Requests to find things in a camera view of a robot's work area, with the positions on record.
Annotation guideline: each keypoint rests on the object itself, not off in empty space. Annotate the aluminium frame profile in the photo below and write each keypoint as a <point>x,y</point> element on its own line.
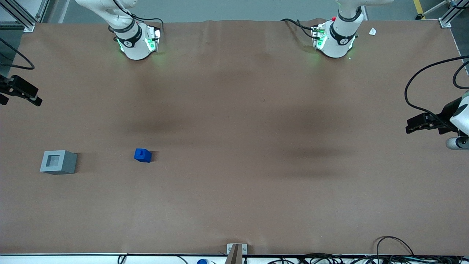
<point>452,14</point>
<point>22,14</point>

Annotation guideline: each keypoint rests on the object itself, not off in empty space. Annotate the gray square hollow base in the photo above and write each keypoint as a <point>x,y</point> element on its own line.
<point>67,163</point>

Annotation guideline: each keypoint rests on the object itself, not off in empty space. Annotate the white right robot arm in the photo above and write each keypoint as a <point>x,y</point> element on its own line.
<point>133,44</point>

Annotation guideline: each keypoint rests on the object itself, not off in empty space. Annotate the small white paper scrap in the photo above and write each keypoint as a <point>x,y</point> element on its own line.
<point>372,31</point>

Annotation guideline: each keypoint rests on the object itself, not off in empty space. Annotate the gray tripod leg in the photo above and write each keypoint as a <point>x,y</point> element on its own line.
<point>432,8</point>

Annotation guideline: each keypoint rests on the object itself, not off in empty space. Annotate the blue plastic insert part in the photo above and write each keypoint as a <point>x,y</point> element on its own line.
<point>143,155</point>

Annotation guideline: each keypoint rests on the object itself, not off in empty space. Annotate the small metal corner bracket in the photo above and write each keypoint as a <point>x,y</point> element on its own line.
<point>244,248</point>

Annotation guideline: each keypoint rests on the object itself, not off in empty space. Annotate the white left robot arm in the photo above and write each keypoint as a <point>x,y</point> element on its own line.
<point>335,42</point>

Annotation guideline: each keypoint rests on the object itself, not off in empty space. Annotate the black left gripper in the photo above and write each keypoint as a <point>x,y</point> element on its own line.
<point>446,114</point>

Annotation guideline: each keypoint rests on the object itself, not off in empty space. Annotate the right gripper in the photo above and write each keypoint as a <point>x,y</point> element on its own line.
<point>14,88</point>

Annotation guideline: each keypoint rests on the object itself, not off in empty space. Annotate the large table cover mat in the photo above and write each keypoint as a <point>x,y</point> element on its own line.
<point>234,146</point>

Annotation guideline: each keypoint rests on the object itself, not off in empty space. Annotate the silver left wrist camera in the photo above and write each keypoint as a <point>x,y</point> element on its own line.
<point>456,143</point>

